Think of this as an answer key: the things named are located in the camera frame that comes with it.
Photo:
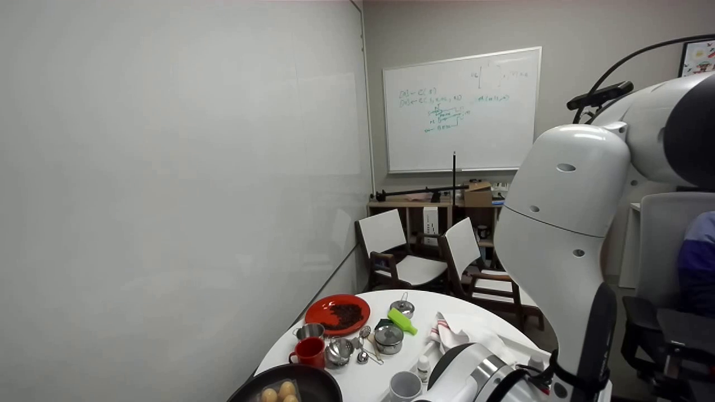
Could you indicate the clear tub of eggs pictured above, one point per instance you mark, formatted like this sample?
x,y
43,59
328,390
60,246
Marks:
x,y
279,392

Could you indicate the black frying pan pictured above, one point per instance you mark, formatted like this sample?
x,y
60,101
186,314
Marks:
x,y
313,385

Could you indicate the heap of dark beans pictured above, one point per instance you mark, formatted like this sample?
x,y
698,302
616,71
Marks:
x,y
345,315

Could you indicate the person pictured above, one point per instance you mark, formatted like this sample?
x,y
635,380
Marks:
x,y
698,262

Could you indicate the red plate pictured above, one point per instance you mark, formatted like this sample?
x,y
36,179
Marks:
x,y
315,315

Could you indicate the wooden shelf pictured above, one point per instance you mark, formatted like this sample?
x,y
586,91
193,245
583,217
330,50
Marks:
x,y
410,205

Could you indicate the row of white wooden chairs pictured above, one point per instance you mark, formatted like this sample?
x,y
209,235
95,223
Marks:
x,y
419,269

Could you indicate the red mug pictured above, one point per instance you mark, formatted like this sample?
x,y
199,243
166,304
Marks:
x,y
310,353

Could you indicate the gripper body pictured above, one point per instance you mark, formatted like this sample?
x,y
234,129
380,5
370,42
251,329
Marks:
x,y
511,382

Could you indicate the steel measuring spoons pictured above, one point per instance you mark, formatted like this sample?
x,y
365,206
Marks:
x,y
364,341

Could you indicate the white box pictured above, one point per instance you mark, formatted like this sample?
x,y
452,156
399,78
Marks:
x,y
430,226

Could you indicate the grey mug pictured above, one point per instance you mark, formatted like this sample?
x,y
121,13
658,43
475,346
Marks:
x,y
405,388

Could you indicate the whiteboard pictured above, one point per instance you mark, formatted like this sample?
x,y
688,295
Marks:
x,y
463,111

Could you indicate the black stand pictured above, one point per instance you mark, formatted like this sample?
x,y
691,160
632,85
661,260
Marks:
x,y
416,191

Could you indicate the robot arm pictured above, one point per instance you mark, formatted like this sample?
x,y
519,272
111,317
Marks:
x,y
558,223

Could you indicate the green plastic tool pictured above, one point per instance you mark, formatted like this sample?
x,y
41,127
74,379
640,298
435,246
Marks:
x,y
402,321

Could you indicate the grey office chair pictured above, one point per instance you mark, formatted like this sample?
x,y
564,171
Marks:
x,y
665,251

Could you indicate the small steel kettle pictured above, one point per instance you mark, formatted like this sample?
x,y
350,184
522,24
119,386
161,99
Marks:
x,y
402,307

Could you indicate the white cloth with red stripes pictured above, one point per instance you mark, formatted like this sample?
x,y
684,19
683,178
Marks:
x,y
447,335

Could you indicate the small white bottle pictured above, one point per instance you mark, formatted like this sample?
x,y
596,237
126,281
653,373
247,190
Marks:
x,y
423,369
536,363

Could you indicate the cardboard box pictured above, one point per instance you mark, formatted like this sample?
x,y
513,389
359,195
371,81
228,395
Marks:
x,y
478,195

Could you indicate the dark mug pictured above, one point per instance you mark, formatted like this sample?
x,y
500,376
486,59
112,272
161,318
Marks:
x,y
483,232

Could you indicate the steel strainer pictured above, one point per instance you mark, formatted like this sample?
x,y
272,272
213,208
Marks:
x,y
338,353

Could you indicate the camera on mount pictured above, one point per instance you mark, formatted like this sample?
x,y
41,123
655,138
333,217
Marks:
x,y
600,95

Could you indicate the small steel pot with lid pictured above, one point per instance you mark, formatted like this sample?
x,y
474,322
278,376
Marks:
x,y
389,339

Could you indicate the steel cup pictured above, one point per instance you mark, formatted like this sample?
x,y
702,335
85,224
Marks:
x,y
309,331

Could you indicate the framed picture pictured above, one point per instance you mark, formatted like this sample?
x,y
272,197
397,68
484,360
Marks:
x,y
698,57

